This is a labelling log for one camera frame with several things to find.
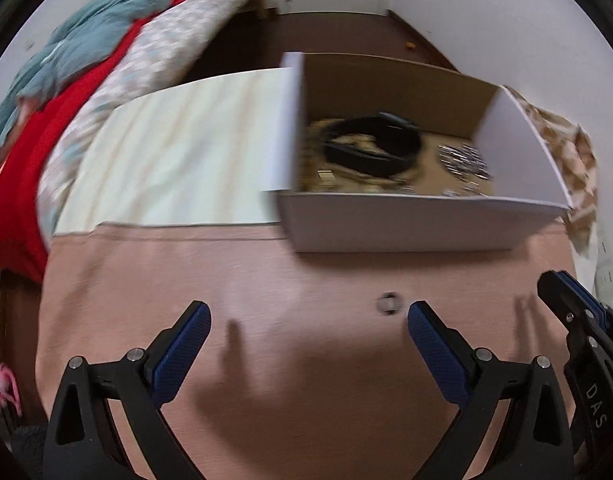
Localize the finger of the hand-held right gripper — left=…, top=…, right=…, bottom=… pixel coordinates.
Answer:
left=536, top=270, right=612, bottom=343

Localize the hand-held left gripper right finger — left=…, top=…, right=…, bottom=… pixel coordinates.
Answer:
left=407, top=301, right=575, bottom=480

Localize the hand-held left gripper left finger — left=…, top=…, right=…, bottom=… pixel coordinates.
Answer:
left=44, top=301, right=213, bottom=480

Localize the small black ring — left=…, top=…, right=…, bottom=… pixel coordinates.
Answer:
left=377, top=292, right=402, bottom=316

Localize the white cardboard box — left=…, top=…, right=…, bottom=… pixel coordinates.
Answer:
left=264, top=51, right=575, bottom=254

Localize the black belt coil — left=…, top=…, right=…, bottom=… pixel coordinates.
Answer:
left=320, top=112, right=425, bottom=179

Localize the white power strip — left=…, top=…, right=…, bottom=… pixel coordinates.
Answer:
left=593, top=239, right=613, bottom=312

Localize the pink striped table cloth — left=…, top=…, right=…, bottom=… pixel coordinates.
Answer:
left=39, top=67, right=595, bottom=480

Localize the brown patterned scarf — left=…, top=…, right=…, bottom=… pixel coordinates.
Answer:
left=506, top=87, right=600, bottom=242

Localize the pink object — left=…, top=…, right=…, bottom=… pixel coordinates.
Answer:
left=0, top=362, right=23, bottom=417

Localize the red patterned blanket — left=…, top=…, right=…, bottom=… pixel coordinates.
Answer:
left=0, top=0, right=248, bottom=284

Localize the blue quilt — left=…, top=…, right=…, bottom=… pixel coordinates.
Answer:
left=0, top=0, right=265, bottom=147

